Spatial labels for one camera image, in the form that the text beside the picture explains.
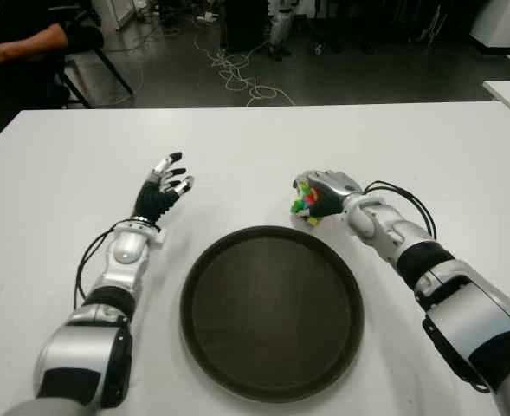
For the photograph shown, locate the white cabinet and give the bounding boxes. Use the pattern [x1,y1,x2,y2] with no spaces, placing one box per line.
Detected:
[90,0,145,31]

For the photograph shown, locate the white machine housing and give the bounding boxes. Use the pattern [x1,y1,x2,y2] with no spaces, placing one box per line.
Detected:
[468,0,510,49]

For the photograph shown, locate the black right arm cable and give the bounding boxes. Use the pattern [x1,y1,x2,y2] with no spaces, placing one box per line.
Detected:
[364,180,438,239]

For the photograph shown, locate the background humanoid robot legs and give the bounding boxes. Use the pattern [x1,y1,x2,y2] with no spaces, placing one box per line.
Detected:
[267,0,297,56]

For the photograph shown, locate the multicoloured Rubik's cube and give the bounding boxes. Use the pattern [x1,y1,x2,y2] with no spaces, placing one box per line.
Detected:
[289,180,325,227]

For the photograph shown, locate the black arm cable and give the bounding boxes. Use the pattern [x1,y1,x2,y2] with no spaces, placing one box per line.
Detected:
[364,180,438,239]
[74,220,121,307]

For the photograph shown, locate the tangled white floor cable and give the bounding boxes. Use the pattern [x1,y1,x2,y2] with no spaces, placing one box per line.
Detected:
[193,29,297,107]

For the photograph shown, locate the black chair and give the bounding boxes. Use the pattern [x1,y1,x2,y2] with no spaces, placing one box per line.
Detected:
[53,42,134,109]

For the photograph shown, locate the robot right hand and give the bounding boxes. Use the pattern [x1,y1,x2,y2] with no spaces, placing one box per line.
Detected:
[292,170,364,226]

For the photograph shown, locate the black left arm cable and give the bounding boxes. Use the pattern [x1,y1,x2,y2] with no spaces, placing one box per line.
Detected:
[74,220,121,307]

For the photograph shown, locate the bystander black-clothed body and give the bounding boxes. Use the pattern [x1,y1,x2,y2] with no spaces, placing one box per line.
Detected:
[0,0,105,153]

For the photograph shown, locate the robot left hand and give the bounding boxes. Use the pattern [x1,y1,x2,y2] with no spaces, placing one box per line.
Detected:
[132,151,195,226]

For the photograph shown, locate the thin white floor cable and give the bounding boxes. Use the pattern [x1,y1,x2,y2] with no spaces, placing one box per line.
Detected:
[98,25,169,103]

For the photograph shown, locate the dark brown round plate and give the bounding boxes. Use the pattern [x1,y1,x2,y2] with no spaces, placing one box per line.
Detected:
[178,224,365,400]

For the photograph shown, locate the grey metal stand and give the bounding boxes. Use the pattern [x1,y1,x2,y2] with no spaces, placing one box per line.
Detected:
[418,2,449,44]

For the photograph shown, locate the black cabinet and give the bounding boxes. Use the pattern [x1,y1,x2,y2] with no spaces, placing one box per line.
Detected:
[222,0,273,52]

